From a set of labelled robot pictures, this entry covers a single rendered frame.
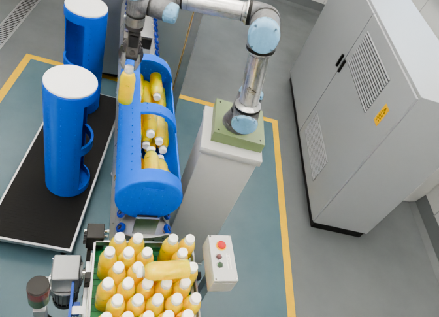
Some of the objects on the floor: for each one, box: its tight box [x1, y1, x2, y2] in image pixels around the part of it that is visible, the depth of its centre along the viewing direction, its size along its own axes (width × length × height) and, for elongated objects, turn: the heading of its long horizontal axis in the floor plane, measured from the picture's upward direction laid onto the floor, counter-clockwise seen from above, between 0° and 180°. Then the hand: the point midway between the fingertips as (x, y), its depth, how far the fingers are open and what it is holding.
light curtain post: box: [172, 0, 211, 112], centre depth 285 cm, size 6×6×170 cm
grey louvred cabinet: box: [289, 0, 439, 237], centre depth 354 cm, size 54×215×145 cm, turn 162°
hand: (129, 68), depth 165 cm, fingers closed on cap, 4 cm apart
